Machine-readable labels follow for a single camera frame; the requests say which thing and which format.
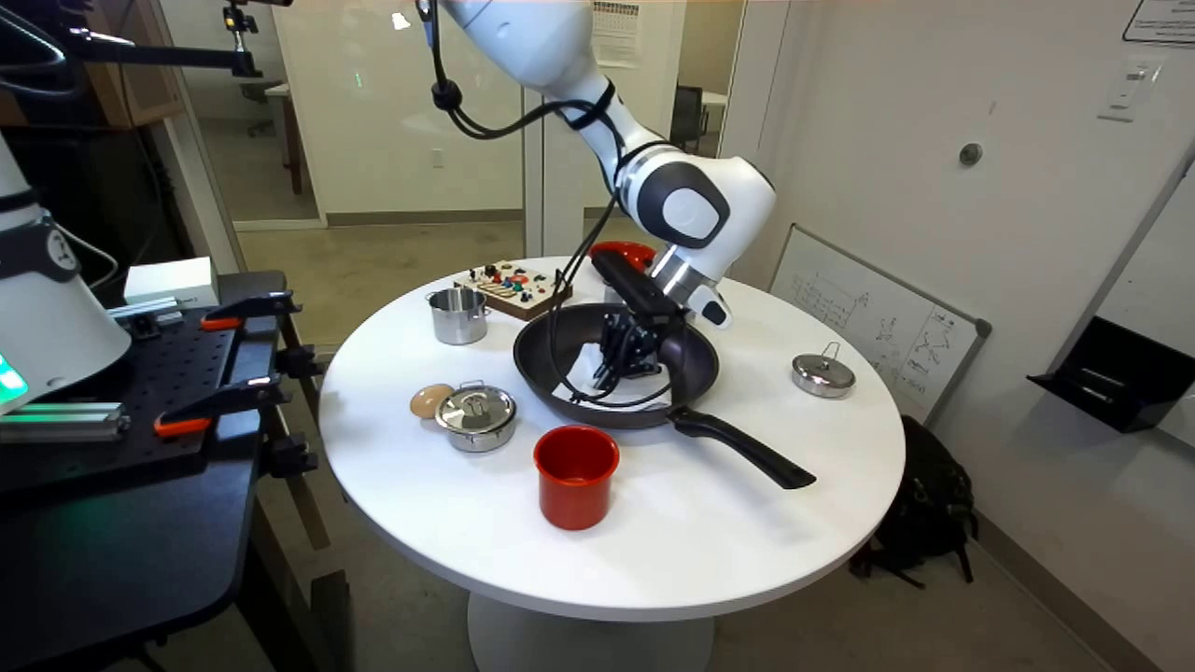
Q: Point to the black marker tray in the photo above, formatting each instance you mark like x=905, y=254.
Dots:
x=1121, y=377

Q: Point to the small steel bowl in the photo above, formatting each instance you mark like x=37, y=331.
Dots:
x=476, y=418

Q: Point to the black workbench cart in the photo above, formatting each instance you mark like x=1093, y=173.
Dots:
x=117, y=545

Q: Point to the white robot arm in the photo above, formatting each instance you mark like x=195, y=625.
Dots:
x=707, y=211

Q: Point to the leaning small whiteboard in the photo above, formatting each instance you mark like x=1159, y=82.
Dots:
x=916, y=341

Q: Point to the black clamp with orange handle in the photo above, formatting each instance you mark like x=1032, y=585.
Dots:
x=255, y=313

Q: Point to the red bowl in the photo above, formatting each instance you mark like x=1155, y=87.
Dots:
x=637, y=254

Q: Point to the steel pot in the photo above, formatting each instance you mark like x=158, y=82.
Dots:
x=456, y=313

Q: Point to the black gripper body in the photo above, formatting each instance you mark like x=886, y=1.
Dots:
x=648, y=318

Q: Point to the black frying pan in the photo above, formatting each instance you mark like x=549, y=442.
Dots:
x=598, y=362

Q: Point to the black backpack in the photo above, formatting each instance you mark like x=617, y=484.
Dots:
x=932, y=513

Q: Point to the red plastic cup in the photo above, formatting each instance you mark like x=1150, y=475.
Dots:
x=575, y=475

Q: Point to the beige egg-shaped object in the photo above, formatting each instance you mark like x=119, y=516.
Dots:
x=427, y=402

